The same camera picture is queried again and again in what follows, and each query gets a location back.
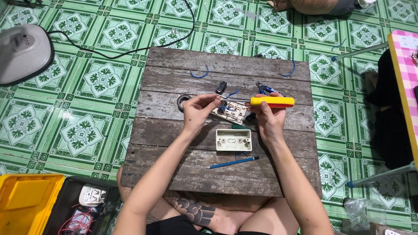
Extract person's right hand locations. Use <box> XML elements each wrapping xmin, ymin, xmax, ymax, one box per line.
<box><xmin>246</xmin><ymin>92</ymin><xmax>288</xmax><ymax>144</ymax></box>

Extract person's left hand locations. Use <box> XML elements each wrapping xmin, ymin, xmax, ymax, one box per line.
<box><xmin>182</xmin><ymin>93</ymin><xmax>223</xmax><ymax>132</ymax></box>

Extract yellow red handled screwdriver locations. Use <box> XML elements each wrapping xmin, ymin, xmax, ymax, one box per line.
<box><xmin>216</xmin><ymin>94</ymin><xmax>295</xmax><ymax>108</ymax></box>

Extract white switch plate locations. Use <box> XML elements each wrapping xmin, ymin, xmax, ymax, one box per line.
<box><xmin>211</xmin><ymin>99</ymin><xmax>249</xmax><ymax>126</ymax></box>

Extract black electrical tape roll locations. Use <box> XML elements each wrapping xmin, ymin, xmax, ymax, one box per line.
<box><xmin>177</xmin><ymin>94</ymin><xmax>193</xmax><ymax>112</ymax></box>

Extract white plastic junction box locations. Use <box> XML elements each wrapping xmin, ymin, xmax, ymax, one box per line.
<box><xmin>216</xmin><ymin>129</ymin><xmax>253</xmax><ymax>153</ymax></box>

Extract weathered wooden board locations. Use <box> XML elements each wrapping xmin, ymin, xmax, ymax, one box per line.
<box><xmin>120</xmin><ymin>47</ymin><xmax>323</xmax><ymax>198</ymax></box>

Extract blue pencil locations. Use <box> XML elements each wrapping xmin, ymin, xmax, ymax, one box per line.
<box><xmin>206</xmin><ymin>156</ymin><xmax>260</xmax><ymax>170</ymax></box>

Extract person's tattooed legs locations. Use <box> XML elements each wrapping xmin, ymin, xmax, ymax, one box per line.
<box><xmin>116</xmin><ymin>164</ymin><xmax>301</xmax><ymax>235</ymax></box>

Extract metal table leg blue cap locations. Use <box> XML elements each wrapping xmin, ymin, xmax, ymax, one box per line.
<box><xmin>331</xmin><ymin>41</ymin><xmax>390</xmax><ymax>62</ymax></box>
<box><xmin>347</xmin><ymin>162</ymin><xmax>417</xmax><ymax>189</ymax></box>

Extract person's black shorts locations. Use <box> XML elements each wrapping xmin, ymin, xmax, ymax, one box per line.
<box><xmin>145</xmin><ymin>214</ymin><xmax>271</xmax><ymax>235</ymax></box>

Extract clear plastic bag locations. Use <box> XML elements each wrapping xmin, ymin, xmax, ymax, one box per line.
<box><xmin>342</xmin><ymin>197</ymin><xmax>387</xmax><ymax>232</ymax></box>

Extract white socket insert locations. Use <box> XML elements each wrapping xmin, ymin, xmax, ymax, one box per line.
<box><xmin>79</xmin><ymin>183</ymin><xmax>108</xmax><ymax>207</ymax></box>

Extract pink checked table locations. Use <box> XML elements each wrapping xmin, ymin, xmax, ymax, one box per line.
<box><xmin>387</xmin><ymin>30</ymin><xmax>418</xmax><ymax>171</ymax></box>

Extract wooden plank piece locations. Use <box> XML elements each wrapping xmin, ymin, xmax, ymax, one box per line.
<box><xmin>340</xmin><ymin>219</ymin><xmax>418</xmax><ymax>235</ymax></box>

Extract grey appliance base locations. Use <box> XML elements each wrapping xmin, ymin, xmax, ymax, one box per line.
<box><xmin>0</xmin><ymin>23</ymin><xmax>55</xmax><ymax>87</ymax></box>

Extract yellow black toolbox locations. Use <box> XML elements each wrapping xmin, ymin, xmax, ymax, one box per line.
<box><xmin>0</xmin><ymin>173</ymin><xmax>122</xmax><ymax>235</ymax></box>

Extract blue handled cutting pliers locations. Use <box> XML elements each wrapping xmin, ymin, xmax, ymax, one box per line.
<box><xmin>256</xmin><ymin>81</ymin><xmax>288</xmax><ymax>98</ymax></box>

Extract curved blue wire piece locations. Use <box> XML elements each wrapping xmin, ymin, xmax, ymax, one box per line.
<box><xmin>331</xmin><ymin>38</ymin><xmax>347</xmax><ymax>51</ymax></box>
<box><xmin>278</xmin><ymin>58</ymin><xmax>297</xmax><ymax>77</ymax></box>
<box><xmin>190</xmin><ymin>65</ymin><xmax>209</xmax><ymax>79</ymax></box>

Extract blue wire on switch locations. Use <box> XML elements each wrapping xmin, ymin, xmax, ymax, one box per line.
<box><xmin>219</xmin><ymin>88</ymin><xmax>241</xmax><ymax>111</ymax></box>

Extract black power cable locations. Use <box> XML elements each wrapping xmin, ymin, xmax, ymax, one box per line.
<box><xmin>47</xmin><ymin>0</ymin><xmax>196</xmax><ymax>60</ymax></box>

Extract red wire bundle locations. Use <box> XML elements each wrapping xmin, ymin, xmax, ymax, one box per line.
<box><xmin>57</xmin><ymin>204</ymin><xmax>98</xmax><ymax>235</ymax></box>

